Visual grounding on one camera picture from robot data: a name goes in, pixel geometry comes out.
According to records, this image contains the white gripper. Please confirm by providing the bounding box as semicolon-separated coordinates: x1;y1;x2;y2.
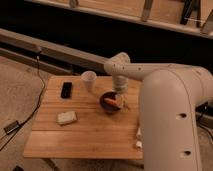
112;76;128;94

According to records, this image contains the orange pepper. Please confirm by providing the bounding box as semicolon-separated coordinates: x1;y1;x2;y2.
104;98;119;107

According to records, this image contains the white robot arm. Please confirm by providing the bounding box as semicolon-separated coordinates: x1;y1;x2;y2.
104;52;213;171

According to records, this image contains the dark ceramic bowl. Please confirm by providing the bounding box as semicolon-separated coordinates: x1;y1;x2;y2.
99;92;124;113

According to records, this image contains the white paper cup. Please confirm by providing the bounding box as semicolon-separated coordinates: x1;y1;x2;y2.
81;71;97;92

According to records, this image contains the black rectangular block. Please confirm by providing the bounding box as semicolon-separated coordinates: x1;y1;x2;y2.
61;82;72;98

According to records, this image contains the white sponge block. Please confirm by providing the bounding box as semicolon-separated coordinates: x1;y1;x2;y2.
57;111;77;125

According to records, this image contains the wooden table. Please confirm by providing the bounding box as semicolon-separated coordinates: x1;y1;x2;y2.
23;76;142;159

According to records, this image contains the small black power adapter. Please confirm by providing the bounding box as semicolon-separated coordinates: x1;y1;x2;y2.
4;121;20;135

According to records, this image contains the black cable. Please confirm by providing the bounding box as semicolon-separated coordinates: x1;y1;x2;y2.
0;49;47;151

